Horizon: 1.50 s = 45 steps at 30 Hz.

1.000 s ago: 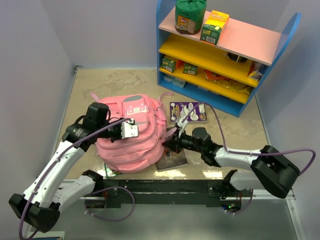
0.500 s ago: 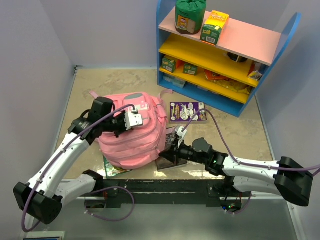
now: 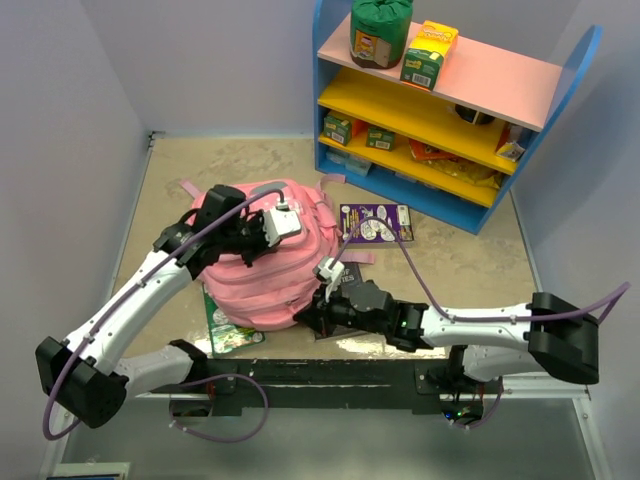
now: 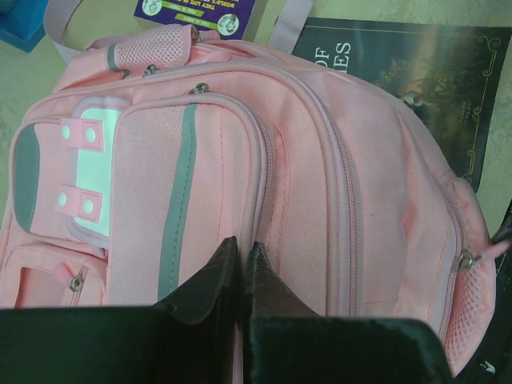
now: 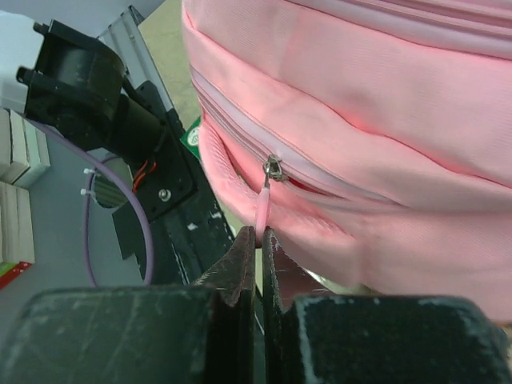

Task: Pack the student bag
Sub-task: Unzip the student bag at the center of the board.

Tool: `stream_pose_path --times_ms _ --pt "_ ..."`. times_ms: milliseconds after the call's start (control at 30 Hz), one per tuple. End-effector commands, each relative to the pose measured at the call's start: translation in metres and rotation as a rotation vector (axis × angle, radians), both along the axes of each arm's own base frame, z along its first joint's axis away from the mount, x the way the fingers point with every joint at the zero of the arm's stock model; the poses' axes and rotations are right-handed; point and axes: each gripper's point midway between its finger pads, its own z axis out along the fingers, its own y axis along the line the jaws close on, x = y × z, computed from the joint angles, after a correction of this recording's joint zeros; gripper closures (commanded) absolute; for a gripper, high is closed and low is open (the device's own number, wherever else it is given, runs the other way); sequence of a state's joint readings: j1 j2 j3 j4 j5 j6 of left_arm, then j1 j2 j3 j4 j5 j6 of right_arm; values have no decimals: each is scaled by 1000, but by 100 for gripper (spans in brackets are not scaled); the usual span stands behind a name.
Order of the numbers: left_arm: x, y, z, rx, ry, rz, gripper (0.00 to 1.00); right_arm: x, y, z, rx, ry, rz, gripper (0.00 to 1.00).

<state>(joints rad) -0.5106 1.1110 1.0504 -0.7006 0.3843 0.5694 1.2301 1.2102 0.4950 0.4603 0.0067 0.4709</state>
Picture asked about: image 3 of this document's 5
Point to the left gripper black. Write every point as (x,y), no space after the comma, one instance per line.
(263,248)

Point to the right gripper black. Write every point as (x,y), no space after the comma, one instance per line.
(318,313)

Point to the Tale of Two Cities book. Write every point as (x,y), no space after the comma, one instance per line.
(351,276)

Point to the pink student backpack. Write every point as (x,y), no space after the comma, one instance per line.
(267,295)

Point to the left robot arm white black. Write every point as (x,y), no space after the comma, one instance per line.
(177,257)

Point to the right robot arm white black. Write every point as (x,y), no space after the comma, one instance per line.
(545,334)

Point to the orange yellow snack bag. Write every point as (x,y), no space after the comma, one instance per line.
(455,166)

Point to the purple comic book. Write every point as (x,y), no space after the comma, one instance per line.
(376,223)

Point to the green coin book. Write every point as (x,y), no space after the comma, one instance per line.
(224,336)

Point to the clear blue plastic boxes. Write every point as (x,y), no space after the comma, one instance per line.
(350,162)

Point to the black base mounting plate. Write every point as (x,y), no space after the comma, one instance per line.
(401,384)

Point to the green small box left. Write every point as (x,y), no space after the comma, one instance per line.
(338,127)

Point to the green small box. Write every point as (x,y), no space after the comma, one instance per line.
(380,138)
(338,127)

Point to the green small box right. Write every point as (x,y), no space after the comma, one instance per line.
(380,138)

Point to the blue yellow pink shelf unit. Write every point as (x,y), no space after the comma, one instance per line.
(512,87)

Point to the small packet on shelf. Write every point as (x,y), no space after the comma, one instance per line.
(513,142)

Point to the black bowl on shelf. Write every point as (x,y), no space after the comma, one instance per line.
(472,116)

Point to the yellow green carton box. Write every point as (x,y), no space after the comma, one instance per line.
(427,54)

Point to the green wrapped jar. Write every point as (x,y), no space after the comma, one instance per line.
(378,32)

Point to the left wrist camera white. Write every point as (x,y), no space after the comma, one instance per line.
(279,225)

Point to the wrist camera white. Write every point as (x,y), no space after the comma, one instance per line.
(329,272)
(279,225)

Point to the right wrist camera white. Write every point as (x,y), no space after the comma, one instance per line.
(329,272)

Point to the aluminium frame rail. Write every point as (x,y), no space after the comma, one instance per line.
(540,390)

